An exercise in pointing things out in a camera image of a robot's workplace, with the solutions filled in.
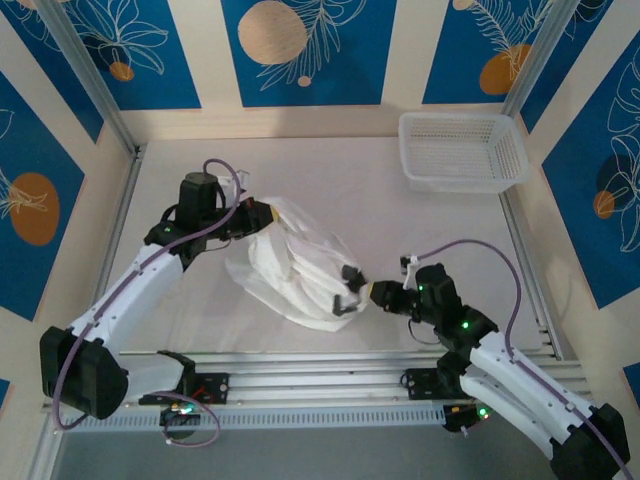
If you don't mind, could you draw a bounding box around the aluminium profile rail frame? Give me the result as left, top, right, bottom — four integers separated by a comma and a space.
42, 349, 586, 414

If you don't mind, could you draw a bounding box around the blue floral wall panel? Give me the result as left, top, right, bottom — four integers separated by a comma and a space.
221, 0, 399, 108
0, 69, 86, 321
64, 0, 203, 112
422, 0, 556, 106
0, 0, 106, 146
519, 0, 614, 134
542, 42, 640, 311

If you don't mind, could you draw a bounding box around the aluminium frame post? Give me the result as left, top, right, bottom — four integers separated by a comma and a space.
501, 0, 585, 119
37, 0, 146, 157

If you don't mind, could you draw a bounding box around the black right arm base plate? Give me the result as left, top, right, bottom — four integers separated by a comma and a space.
403, 367, 474, 401

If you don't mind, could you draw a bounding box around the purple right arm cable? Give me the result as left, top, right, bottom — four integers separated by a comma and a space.
414, 239, 634, 480

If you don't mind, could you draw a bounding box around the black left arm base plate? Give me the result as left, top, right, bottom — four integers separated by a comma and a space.
138, 372, 230, 406

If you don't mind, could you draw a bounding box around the white perforated plastic basket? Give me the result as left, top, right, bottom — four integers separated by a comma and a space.
398, 112, 531, 195

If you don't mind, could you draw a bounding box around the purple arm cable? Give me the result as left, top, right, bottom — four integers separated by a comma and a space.
414, 239, 634, 480
52, 158, 244, 446

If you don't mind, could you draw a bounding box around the black controller board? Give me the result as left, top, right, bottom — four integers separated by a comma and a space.
159, 402, 202, 429
443, 402, 494, 435

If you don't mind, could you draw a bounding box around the white t-shirt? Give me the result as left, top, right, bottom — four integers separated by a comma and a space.
223, 196, 374, 333

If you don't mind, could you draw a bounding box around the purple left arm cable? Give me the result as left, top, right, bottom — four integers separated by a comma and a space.
52, 158, 244, 446

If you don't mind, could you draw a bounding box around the grey slotted cable duct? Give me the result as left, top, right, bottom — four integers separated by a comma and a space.
62, 403, 446, 434

